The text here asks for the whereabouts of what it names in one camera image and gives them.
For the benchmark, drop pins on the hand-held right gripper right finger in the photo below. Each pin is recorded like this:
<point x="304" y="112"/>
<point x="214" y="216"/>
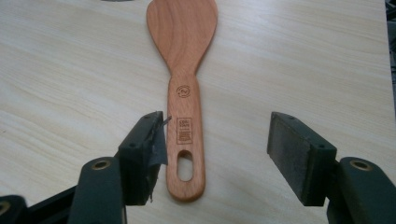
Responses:
<point x="299" y="155"/>

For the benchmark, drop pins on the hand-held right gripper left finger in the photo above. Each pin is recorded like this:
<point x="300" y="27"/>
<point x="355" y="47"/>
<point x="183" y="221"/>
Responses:
<point x="137" y="161"/>

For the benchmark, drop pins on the wooden rice spatula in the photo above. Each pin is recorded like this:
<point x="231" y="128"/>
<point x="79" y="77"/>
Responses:
<point x="184" y="93"/>

